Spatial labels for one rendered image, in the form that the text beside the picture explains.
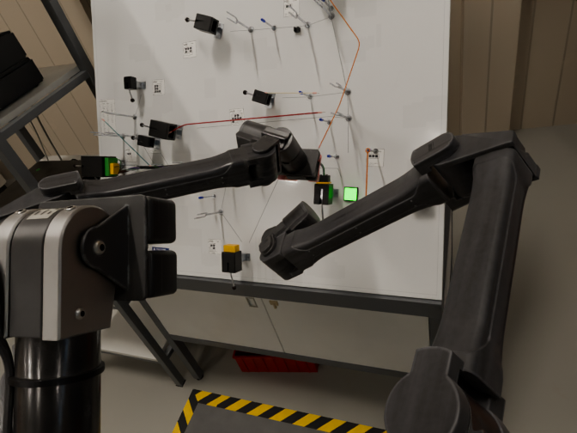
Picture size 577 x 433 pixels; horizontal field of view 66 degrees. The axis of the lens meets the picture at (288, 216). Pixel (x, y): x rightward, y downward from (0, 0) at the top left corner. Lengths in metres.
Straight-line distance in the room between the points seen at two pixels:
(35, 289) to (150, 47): 1.39
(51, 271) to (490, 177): 0.51
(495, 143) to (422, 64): 0.65
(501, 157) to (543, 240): 2.09
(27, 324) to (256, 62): 1.20
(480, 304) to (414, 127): 0.80
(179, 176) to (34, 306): 0.59
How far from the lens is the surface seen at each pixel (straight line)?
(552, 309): 2.41
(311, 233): 0.81
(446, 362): 0.45
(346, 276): 1.31
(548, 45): 3.33
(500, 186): 0.60
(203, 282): 1.52
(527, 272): 2.54
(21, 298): 0.30
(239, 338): 1.83
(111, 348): 2.42
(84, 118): 4.24
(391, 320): 1.45
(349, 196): 1.26
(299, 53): 1.35
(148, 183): 0.85
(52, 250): 0.28
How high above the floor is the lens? 1.88
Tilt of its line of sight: 39 degrees down
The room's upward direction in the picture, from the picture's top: 17 degrees counter-clockwise
